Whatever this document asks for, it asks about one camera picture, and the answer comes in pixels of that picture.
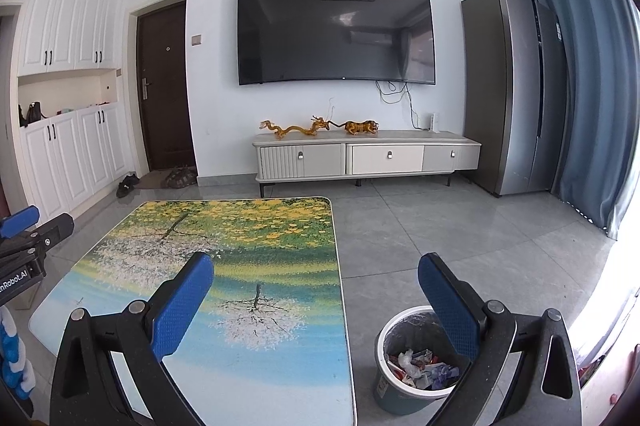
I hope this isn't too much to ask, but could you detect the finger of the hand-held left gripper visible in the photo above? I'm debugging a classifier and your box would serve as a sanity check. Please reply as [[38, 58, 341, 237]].
[[0, 205, 41, 239], [0, 212, 75, 257]]

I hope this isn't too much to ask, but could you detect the white panelled cabinet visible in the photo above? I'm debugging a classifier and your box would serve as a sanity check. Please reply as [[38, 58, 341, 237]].
[[0, 0, 131, 227]]

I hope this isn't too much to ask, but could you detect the white television stand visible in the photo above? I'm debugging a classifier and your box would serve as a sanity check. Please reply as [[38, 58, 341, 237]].
[[251, 130, 482, 198]]

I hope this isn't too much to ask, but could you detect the dark handbag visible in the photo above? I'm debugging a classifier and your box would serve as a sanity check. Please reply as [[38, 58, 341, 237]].
[[19, 102, 42, 128]]

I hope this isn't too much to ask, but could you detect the television cable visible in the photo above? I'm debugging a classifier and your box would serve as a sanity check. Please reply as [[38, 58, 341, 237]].
[[376, 80, 426, 129]]

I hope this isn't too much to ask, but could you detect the pair of black shoes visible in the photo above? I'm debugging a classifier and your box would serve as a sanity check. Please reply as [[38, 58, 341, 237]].
[[116, 173, 141, 198]]

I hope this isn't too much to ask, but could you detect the wall-mounted black television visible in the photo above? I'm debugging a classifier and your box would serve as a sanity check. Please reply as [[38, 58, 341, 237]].
[[236, 0, 436, 87]]

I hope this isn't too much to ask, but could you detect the round trash bin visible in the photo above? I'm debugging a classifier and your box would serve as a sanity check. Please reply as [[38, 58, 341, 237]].
[[375, 306, 476, 416]]

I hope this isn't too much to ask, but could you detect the blue curtain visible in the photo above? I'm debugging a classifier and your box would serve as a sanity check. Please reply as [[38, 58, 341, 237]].
[[512, 0, 640, 239]]

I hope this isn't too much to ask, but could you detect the person's left hand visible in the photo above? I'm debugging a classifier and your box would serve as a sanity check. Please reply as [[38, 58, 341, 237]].
[[0, 306, 37, 399]]

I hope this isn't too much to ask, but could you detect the dark brown door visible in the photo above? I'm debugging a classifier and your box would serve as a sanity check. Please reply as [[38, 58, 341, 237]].
[[136, 1, 197, 172]]

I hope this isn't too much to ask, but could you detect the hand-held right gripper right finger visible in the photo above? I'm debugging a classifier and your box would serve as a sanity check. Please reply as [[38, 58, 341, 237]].
[[417, 252, 583, 426]]

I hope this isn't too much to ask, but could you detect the golden dragon figurine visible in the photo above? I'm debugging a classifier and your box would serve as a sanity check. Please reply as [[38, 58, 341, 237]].
[[259, 116, 343, 139]]

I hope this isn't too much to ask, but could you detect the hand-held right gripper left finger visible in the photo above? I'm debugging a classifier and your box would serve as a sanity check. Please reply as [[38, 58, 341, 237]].
[[49, 252, 216, 426]]

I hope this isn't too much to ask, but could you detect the grey doormat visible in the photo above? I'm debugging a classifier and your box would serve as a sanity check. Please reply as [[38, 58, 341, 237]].
[[137, 172, 171, 190]]

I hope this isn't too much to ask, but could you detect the golden tiger figurine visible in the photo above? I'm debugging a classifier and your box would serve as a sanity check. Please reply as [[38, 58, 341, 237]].
[[344, 120, 380, 137]]

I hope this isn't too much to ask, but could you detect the grey refrigerator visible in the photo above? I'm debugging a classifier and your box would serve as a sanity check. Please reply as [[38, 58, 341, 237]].
[[460, 0, 568, 198]]

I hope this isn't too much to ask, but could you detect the landscape print coffee table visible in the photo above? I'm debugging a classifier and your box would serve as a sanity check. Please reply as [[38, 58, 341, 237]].
[[29, 197, 358, 426]]

